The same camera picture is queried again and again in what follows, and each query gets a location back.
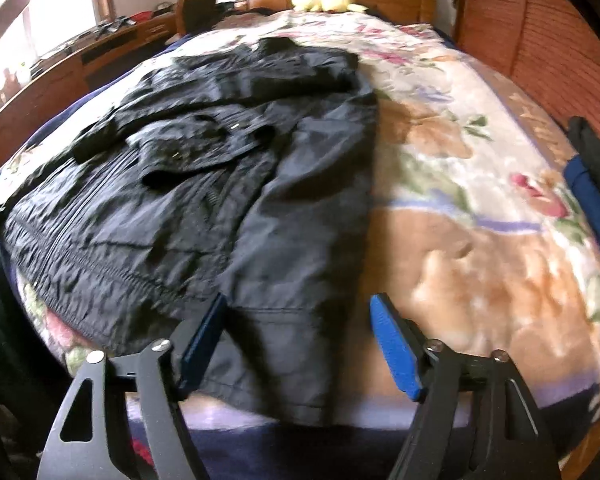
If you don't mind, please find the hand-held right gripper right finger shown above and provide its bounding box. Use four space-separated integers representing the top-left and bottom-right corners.
370 292 563 480

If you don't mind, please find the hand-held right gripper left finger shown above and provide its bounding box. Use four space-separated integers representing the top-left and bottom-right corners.
37 292 229 480

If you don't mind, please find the black jacket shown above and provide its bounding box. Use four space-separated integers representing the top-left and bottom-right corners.
0 36 382 420

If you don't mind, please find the wooden desk cabinet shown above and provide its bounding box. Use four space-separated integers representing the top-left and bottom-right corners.
0 10 179 186

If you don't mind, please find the red knit cloth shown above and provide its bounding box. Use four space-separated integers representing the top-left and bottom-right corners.
127 436 154 462

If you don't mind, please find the person's dark clothing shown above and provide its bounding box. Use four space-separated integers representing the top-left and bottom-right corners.
0 247 73 480

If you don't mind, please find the floral blanket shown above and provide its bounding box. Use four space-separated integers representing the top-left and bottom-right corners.
0 9 600 413

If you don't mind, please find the window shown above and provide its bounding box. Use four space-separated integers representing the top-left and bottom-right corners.
0 0 117 78

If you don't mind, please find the desk clutter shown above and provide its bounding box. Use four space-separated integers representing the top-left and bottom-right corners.
10 2 173 78

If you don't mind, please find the blue garment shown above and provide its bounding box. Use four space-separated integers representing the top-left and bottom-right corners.
562 156 600 263

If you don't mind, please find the black garment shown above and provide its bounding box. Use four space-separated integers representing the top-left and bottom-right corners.
565 116 600 183

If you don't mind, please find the wooden chair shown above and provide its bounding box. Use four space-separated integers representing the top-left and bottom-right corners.
176 0 222 37

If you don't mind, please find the wooden slatted wardrobe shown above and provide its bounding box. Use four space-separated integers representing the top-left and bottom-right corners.
452 0 600 153

